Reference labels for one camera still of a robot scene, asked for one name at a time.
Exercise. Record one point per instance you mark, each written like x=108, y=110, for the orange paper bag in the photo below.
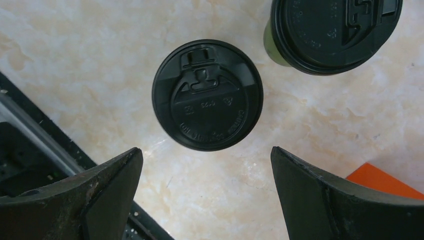
x=374, y=178

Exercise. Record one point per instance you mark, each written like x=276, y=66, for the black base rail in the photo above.
x=34, y=153

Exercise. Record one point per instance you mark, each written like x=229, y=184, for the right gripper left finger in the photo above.
x=92, y=205

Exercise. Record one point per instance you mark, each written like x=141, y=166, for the green paper coffee cup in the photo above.
x=271, y=48

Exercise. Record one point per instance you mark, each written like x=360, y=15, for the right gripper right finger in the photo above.
x=318, y=205

